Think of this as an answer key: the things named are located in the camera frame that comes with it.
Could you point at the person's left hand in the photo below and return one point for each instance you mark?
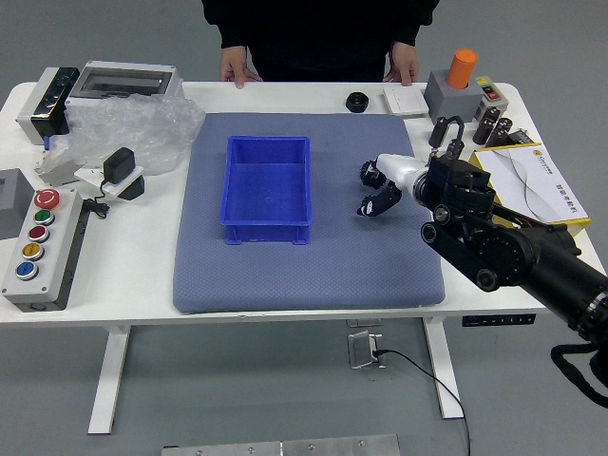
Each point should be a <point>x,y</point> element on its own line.
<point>406,62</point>

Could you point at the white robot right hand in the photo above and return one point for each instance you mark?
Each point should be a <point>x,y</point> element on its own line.
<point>401,168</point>

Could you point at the person's right hand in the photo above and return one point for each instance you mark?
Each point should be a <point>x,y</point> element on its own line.
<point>235,64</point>

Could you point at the large black gear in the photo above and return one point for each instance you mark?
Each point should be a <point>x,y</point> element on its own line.
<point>365,167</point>

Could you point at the small black gear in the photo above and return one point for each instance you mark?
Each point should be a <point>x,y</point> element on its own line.
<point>366,200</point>

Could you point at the black hex nut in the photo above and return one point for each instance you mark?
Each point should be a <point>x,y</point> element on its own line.
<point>357,102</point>

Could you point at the blue plastic box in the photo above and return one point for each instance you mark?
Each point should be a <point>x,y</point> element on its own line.
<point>266,190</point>

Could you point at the person's left forearm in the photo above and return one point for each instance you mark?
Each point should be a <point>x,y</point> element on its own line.
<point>406,31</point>

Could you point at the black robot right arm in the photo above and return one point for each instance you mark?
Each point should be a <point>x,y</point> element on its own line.
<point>522,247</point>

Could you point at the person's right forearm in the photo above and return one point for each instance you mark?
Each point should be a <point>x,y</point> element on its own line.
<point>235,35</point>

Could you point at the white box with clear lid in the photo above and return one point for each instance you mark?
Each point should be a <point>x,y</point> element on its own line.
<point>119,81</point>

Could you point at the yellow and white cardboard box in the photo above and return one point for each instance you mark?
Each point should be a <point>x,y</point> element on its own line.
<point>546,185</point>

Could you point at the metal floor socket box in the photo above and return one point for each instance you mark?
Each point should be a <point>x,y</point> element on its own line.
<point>361,351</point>

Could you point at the grey box with black face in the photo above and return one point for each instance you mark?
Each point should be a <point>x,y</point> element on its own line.
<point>33,109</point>

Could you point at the grey five-button control box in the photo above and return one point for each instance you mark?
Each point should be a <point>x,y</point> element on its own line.
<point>33,266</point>

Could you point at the black cylindrical capacitor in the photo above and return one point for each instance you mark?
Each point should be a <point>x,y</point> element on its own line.
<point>499,135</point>
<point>484,126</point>
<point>437,135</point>

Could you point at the orange cylinder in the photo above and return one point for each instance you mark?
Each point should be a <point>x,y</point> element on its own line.
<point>461,69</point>

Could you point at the grey square block holder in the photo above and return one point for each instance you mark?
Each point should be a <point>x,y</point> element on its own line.
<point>451,102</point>

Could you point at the person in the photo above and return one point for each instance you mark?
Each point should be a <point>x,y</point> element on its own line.
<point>318,33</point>

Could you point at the clear bubble wrap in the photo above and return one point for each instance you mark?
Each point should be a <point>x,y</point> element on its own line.
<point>138,123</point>

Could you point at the small black electronic module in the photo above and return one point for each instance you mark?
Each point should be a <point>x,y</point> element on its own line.
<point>525,138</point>

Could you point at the grey-blue mat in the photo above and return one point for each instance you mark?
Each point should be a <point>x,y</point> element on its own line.
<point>309,275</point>

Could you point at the black power adapter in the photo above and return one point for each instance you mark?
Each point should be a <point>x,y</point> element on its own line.
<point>119,164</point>

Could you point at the black table control panel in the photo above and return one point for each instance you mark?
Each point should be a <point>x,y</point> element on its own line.
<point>499,320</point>

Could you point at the small white bagged part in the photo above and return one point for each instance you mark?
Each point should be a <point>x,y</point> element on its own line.
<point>59,171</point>

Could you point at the white table leg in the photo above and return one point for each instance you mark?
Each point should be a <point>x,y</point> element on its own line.
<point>109,380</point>
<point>444,370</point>

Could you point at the grey hollow block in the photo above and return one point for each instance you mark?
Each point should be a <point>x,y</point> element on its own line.
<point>12,209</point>

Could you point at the grey metal plate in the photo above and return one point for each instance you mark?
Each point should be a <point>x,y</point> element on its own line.
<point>285,447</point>

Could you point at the white wall switch plate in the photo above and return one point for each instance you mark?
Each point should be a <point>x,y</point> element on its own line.
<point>404,100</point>

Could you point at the white two-button switch box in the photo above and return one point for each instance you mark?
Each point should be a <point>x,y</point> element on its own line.
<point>491,92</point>

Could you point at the grey under-table bracket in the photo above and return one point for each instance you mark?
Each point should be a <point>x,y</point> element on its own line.
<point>363,323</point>

